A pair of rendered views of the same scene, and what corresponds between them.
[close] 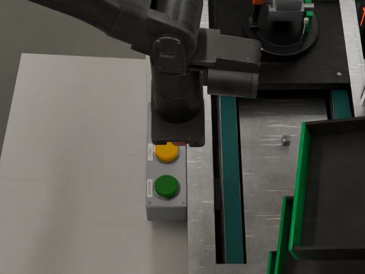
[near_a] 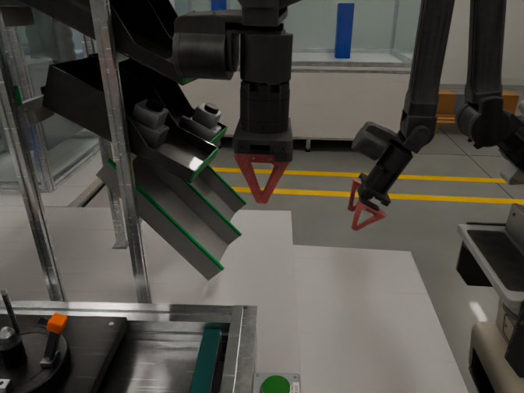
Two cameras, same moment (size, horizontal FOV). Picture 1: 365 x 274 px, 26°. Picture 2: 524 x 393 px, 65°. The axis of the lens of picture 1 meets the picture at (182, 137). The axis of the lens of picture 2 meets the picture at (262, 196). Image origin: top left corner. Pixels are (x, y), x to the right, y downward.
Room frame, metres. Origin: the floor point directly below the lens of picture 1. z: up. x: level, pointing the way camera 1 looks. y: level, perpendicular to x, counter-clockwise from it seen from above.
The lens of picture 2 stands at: (1.01, 0.02, 1.46)
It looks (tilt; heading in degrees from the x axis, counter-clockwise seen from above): 25 degrees down; 183
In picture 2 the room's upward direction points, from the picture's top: straight up
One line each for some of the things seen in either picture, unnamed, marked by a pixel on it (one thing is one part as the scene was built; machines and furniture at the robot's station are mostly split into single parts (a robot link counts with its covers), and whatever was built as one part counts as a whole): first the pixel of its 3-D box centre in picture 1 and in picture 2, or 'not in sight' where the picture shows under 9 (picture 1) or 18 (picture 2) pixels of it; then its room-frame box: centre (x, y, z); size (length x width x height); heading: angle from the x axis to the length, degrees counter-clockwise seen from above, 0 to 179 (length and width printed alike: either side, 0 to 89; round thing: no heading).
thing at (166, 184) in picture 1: (166, 187); (276, 391); (0.60, 0.03, 0.96); 0.04 x 0.04 x 0.02
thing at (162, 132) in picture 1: (176, 96); (264, 111); (0.53, 0.01, 1.34); 0.10 x 0.07 x 0.07; 0
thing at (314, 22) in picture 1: (281, 27); not in sight; (0.92, -0.19, 0.98); 0.14 x 0.14 x 0.02
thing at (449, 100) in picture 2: not in sight; (471, 111); (-4.42, 2.51, 0.20); 1.20 x 0.80 x 0.41; 86
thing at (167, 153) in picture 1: (166, 151); not in sight; (0.67, 0.03, 0.96); 0.04 x 0.04 x 0.02
